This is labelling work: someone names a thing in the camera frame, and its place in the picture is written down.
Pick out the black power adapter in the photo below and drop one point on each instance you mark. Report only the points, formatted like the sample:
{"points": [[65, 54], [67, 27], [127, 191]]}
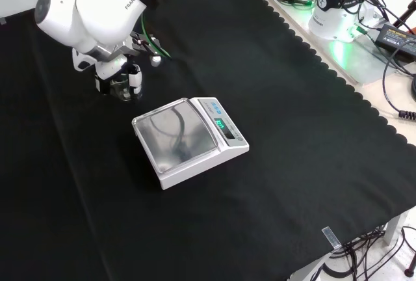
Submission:
{"points": [[396, 38]]}

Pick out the white bench frame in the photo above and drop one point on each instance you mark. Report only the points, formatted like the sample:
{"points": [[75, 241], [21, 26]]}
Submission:
{"points": [[395, 229]]}

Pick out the black bench cloth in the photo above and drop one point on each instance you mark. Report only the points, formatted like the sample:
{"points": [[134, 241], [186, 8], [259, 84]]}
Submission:
{"points": [[292, 131]]}

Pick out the electronic balance with steel pan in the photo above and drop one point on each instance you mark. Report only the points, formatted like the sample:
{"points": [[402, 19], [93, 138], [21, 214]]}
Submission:
{"points": [[201, 170]]}

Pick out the black tripod leg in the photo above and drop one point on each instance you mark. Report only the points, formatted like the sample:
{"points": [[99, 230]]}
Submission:
{"points": [[404, 17]]}

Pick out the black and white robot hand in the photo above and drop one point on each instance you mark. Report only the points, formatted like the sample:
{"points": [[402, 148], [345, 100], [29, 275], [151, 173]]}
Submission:
{"points": [[110, 68]]}

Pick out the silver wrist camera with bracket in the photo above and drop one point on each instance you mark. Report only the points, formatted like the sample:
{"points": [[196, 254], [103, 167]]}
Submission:
{"points": [[146, 45]]}

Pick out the small clear glass beaker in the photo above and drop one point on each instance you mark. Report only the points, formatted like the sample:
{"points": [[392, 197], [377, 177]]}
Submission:
{"points": [[120, 90]]}

